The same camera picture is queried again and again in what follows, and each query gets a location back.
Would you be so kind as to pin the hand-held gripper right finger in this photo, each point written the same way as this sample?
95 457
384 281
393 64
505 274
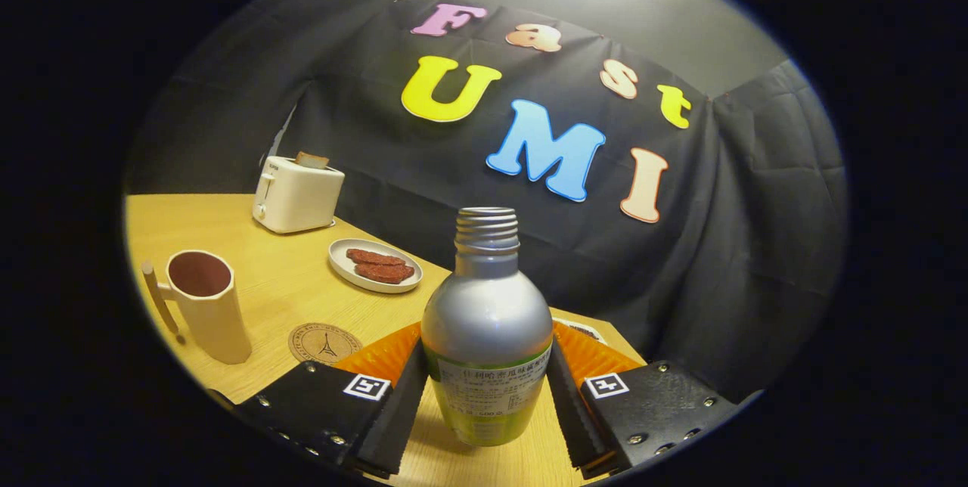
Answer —
575 411

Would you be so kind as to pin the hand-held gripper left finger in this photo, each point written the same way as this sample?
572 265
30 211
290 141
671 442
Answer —
393 419

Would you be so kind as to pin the round cork coaster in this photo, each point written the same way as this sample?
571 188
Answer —
325 343

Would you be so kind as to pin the silver bottle with green label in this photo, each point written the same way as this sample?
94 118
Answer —
484 313

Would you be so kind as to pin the small white object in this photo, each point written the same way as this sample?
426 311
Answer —
584 330

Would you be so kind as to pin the red meat slice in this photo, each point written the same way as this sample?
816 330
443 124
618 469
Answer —
374 257
386 273

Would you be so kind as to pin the white oval plate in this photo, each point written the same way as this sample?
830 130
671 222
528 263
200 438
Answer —
344 264

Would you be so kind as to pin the wooden table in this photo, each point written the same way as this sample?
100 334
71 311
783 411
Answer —
287 290

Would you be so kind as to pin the white toaster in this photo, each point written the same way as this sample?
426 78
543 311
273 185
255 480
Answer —
299 200

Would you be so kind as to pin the toast slice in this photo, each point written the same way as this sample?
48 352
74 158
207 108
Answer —
311 161

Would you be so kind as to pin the black backdrop cloth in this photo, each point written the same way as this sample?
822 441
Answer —
363 147

